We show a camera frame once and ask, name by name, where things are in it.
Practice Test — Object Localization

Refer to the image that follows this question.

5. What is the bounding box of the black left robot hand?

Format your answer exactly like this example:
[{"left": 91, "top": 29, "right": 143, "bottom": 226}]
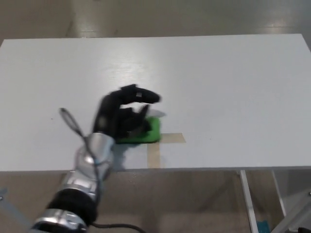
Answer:
[{"left": 93, "top": 83, "right": 167, "bottom": 144}]

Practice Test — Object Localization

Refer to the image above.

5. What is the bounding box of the green whiteboard eraser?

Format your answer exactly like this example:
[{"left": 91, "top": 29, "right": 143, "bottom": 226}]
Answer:
[{"left": 116, "top": 116, "right": 162, "bottom": 145}]

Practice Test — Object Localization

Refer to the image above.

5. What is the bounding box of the long beige masking tape strip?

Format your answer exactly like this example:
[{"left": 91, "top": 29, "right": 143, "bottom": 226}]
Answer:
[{"left": 147, "top": 141, "right": 162, "bottom": 168}]

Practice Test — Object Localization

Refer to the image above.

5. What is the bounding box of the short beige masking tape strip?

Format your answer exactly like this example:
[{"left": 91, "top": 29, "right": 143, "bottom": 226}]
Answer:
[{"left": 160, "top": 132, "right": 188, "bottom": 144}]

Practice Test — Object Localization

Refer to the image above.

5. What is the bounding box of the white metal table leg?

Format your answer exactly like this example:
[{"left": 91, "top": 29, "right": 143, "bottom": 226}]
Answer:
[
  {"left": 271, "top": 170, "right": 288, "bottom": 217},
  {"left": 240, "top": 170, "right": 257, "bottom": 233}
]

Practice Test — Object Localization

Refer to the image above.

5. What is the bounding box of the teal floor marker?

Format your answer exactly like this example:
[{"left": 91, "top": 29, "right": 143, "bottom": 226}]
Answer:
[{"left": 257, "top": 219, "right": 271, "bottom": 233}]

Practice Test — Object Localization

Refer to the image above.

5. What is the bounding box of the grey metal frame bar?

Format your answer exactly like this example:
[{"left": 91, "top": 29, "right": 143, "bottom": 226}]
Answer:
[
  {"left": 271, "top": 188, "right": 311, "bottom": 233},
  {"left": 0, "top": 187, "right": 33, "bottom": 233}
]

